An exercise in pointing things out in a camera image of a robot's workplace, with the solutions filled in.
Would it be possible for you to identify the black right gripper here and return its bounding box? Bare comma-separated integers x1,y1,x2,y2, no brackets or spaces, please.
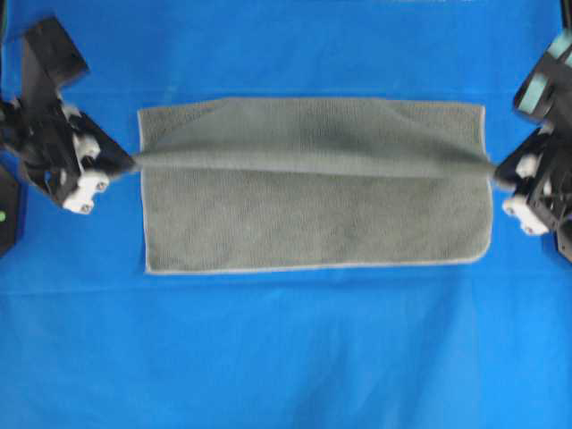
492,128,571,236

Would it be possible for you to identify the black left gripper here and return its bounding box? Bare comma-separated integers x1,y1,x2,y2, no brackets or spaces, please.
1,96,137,214

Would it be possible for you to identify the grey microfibre towel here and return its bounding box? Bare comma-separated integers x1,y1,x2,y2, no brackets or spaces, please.
136,97,493,274

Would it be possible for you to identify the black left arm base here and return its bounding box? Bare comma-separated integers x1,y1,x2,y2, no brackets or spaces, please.
1,152,28,258

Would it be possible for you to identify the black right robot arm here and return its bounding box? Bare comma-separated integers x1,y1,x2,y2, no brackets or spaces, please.
493,29,571,236

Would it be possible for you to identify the blue table cloth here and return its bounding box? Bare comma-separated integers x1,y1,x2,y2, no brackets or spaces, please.
1,1,571,428

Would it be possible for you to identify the black frame post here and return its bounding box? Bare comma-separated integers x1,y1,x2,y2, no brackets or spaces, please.
559,0,572,34

